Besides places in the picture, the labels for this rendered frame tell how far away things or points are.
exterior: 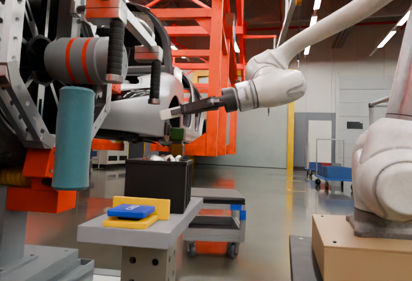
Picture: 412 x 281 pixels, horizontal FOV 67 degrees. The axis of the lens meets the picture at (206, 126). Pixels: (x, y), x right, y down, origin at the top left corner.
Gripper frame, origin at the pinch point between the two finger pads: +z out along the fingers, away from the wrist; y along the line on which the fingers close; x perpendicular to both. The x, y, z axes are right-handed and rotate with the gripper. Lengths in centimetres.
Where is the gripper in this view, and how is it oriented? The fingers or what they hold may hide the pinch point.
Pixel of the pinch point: (171, 113)
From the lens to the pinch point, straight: 97.1
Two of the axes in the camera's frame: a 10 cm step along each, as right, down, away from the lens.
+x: 2.2, 9.7, -0.9
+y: -0.4, -0.8, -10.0
